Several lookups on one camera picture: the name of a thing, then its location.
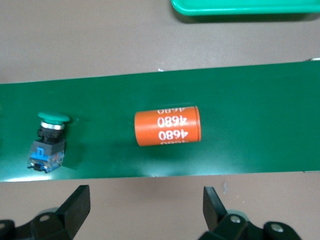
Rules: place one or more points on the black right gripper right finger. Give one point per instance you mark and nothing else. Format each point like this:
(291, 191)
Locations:
(217, 215)

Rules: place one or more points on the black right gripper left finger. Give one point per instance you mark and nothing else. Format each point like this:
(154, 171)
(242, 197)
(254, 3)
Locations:
(67, 215)

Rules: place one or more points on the green mushroom push button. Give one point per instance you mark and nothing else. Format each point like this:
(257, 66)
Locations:
(48, 147)

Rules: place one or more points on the orange cylinder marked 4680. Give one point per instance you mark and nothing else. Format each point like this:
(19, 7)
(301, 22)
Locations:
(150, 127)

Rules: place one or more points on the green conveyor belt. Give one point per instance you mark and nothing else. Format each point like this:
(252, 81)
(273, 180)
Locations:
(250, 120)

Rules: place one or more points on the green plastic tray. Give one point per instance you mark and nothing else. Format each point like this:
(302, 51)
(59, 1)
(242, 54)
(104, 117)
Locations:
(245, 6)

